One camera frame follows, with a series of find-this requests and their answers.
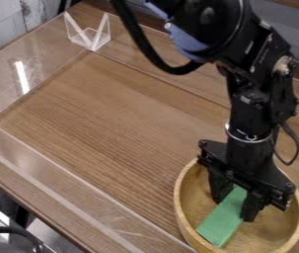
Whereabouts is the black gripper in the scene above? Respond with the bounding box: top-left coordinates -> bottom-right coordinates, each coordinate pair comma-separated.
198,139 -> 296,222

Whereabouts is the green rectangular block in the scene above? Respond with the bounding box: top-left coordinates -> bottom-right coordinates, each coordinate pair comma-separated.
196,186 -> 247,248

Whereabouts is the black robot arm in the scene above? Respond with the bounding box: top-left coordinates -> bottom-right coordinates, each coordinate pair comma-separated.
145,0 -> 298,222

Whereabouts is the brown wooden bowl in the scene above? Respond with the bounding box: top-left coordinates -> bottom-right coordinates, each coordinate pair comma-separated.
173,159 -> 299,253

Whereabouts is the clear acrylic front wall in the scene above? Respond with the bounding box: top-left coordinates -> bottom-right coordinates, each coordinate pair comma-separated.
0,128 -> 195,253

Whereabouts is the clear acrylic corner bracket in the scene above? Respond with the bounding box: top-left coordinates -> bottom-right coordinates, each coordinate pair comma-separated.
63,12 -> 111,51

